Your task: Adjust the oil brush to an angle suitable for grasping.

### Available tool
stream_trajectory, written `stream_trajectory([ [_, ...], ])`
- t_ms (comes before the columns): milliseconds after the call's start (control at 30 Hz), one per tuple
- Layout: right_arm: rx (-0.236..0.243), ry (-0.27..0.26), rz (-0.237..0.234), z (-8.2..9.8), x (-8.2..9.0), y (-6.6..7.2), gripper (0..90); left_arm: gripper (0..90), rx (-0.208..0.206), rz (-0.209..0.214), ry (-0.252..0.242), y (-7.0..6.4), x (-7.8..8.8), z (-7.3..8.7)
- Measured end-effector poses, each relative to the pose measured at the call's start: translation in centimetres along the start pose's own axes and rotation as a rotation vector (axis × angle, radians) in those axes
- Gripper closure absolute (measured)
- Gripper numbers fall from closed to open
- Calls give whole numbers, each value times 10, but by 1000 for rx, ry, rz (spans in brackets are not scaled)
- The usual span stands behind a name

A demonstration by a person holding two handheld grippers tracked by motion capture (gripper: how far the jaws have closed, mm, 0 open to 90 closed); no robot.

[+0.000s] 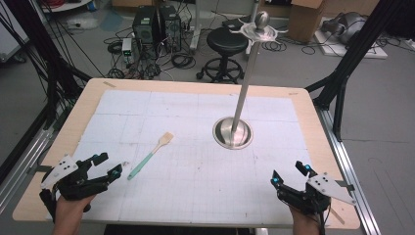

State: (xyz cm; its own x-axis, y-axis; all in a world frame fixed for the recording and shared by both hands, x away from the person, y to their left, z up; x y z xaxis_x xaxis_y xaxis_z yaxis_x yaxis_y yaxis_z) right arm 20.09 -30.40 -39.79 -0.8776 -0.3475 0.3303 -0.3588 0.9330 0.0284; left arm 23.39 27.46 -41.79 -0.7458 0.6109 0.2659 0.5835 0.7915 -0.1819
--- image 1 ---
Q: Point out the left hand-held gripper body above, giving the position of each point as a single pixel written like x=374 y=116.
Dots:
x=70 y=189

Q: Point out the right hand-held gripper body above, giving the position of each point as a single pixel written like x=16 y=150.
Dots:
x=313 y=199

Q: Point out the white flat board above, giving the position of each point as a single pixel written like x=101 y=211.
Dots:
x=375 y=52

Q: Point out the black metal frame post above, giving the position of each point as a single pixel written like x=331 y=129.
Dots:
x=52 y=65
x=345 y=65

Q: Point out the strip of beige tape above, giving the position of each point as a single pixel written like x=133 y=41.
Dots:
x=109 y=84

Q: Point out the black computer tower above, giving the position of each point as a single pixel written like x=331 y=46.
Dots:
x=170 y=27
x=144 y=26

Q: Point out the white stand pole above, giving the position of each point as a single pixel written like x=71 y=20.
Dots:
x=195 y=26

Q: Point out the small box with green light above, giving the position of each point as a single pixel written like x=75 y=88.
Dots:
x=127 y=49

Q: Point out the person's right hand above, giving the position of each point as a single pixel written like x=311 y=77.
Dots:
x=305 y=225

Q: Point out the grey bag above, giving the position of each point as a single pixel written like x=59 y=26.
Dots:
x=347 y=26

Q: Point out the person's left hand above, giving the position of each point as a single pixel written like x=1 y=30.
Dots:
x=68 y=215

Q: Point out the cardboard box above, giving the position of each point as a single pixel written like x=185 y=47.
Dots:
x=305 y=19

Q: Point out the white grid mat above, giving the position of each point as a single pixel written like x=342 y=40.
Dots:
x=195 y=182

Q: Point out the aluminium rail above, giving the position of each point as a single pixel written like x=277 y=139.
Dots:
x=23 y=166
x=345 y=156

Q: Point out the black round stool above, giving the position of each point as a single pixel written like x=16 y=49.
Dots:
x=226 y=40

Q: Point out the metal utensil stand with hooks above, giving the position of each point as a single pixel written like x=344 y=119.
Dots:
x=233 y=133

